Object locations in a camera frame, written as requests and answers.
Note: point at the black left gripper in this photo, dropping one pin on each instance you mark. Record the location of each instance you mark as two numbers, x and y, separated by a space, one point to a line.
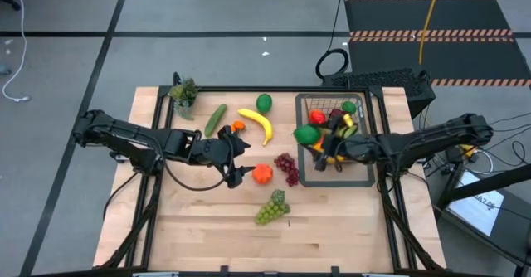
209 150

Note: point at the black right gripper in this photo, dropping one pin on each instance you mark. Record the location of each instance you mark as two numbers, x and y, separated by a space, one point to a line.
365 148

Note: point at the yellow mango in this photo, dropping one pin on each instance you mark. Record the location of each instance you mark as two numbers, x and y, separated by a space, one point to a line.
318 147

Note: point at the dark green round melon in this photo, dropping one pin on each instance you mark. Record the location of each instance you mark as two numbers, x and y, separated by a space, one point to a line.
307 135

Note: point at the small orange pumpkin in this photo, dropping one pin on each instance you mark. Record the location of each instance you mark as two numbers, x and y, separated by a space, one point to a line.
263 174

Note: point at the red orange mango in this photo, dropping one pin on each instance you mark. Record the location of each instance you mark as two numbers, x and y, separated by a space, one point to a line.
317 117

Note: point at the dark red apple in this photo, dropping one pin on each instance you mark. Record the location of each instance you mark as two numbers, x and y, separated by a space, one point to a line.
335 113

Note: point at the yellow banana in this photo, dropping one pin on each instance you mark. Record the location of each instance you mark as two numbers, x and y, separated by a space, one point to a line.
259 119

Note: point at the small bright green lime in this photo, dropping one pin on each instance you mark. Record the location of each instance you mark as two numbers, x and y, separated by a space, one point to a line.
349 107

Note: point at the green cucumber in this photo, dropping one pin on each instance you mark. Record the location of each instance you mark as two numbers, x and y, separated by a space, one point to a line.
215 120

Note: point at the dark green avocado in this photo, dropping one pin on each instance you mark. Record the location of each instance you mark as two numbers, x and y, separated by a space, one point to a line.
264 103

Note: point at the green grape bunch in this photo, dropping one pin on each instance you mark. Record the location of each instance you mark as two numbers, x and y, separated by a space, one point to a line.
271 210

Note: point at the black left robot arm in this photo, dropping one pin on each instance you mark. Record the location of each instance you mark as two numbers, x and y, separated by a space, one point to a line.
132 134

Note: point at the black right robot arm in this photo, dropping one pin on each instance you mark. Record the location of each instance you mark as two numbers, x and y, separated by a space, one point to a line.
435 138

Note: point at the orange tangerine cluster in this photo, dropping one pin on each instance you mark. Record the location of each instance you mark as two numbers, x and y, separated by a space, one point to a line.
238 125

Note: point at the purple grape bunch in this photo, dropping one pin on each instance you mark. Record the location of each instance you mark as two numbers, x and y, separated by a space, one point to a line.
287 167

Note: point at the pale green succulent plant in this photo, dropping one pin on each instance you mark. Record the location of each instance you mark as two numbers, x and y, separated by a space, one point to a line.
183 112

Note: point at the black perforated computer case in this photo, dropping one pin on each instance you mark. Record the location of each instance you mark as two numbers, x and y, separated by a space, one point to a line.
381 78

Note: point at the spiky green potted plant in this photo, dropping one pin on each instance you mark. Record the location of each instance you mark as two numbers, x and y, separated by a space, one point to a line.
186 90

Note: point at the yellow plug connector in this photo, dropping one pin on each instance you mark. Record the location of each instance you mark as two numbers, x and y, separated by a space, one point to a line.
468 149

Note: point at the black hazard-striped floor mat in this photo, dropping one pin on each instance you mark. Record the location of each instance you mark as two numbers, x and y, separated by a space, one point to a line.
415 16

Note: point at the black aluminium table frame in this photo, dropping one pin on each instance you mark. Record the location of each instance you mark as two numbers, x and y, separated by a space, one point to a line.
332 89

